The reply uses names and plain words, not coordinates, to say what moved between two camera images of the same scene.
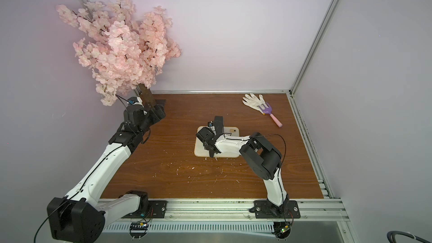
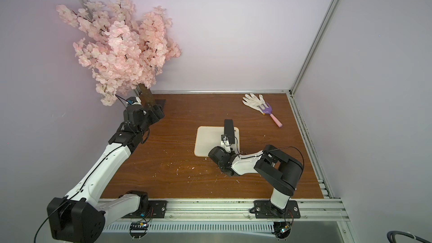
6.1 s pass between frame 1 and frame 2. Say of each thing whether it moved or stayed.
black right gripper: moved
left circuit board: stayed
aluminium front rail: stayed
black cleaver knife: moved
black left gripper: stayed
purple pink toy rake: stayed
